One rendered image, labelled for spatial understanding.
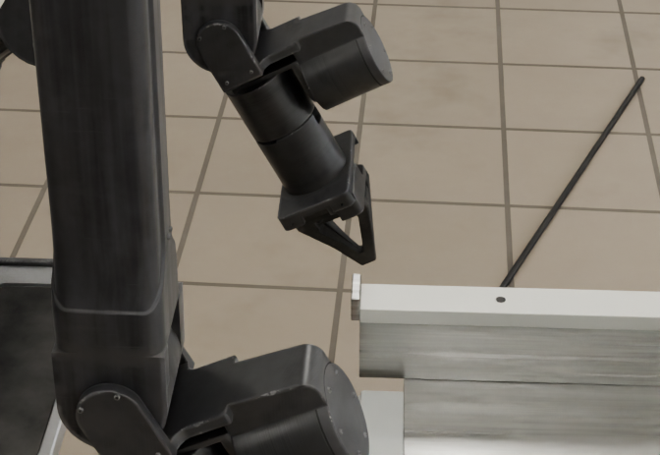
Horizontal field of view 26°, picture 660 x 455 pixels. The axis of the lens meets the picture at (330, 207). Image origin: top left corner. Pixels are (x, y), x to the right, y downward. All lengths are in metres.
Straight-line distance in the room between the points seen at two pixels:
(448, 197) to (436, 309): 1.82
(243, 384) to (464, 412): 0.25
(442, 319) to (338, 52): 0.26
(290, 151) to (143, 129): 0.50
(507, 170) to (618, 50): 0.62
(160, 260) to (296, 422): 0.12
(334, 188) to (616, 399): 0.30
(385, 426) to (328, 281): 1.58
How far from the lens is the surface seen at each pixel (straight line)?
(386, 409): 0.98
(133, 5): 0.63
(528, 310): 0.97
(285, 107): 1.14
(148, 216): 0.69
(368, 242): 1.22
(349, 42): 1.12
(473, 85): 3.18
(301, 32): 1.12
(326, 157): 1.17
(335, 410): 0.76
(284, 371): 0.76
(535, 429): 0.97
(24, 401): 1.04
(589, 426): 0.97
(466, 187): 2.81
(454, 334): 0.97
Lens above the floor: 1.47
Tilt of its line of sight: 33 degrees down
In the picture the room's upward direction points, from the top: straight up
